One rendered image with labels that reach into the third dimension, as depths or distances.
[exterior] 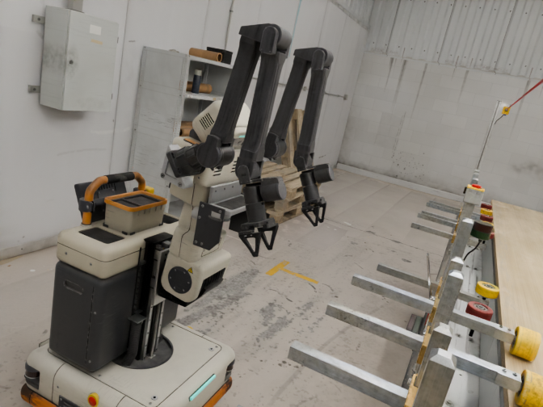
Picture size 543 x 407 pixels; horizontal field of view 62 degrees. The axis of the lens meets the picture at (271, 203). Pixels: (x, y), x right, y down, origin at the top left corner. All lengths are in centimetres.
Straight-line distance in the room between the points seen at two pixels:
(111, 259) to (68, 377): 52
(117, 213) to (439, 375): 139
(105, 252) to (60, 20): 183
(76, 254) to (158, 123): 217
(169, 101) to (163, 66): 27
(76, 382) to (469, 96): 841
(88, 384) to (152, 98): 247
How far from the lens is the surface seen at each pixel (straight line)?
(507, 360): 141
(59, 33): 317
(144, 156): 389
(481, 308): 168
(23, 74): 324
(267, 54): 129
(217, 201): 159
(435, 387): 69
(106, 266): 170
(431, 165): 937
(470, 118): 930
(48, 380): 205
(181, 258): 167
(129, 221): 179
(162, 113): 376
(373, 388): 97
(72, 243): 177
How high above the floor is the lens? 148
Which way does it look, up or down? 15 degrees down
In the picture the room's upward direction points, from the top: 12 degrees clockwise
